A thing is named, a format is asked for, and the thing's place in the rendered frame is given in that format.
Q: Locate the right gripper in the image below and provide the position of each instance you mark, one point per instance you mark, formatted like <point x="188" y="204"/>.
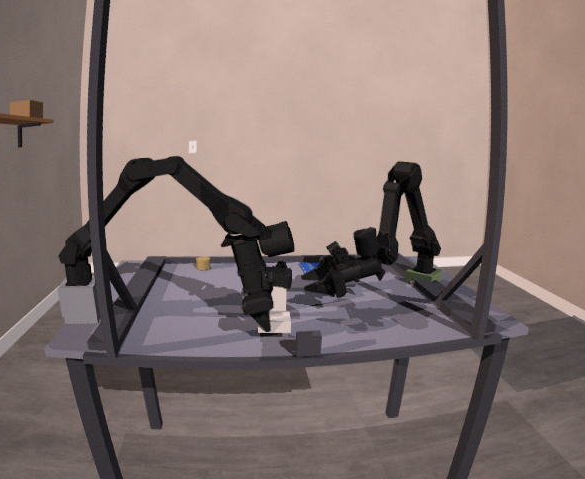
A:
<point x="332" y="284"/>

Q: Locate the beige open box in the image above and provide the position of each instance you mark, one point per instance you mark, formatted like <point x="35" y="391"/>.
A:
<point x="279" y="299"/>

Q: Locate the blue notebook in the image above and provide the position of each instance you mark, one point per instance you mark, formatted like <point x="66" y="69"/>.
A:
<point x="308" y="266"/>

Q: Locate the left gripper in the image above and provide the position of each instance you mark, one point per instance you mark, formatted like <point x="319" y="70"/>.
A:
<point x="254" y="305"/>

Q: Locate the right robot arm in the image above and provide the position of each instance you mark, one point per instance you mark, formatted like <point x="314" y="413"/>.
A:
<point x="404" y="177"/>

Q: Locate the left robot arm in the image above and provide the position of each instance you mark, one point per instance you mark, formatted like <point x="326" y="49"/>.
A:
<point x="234" y="217"/>

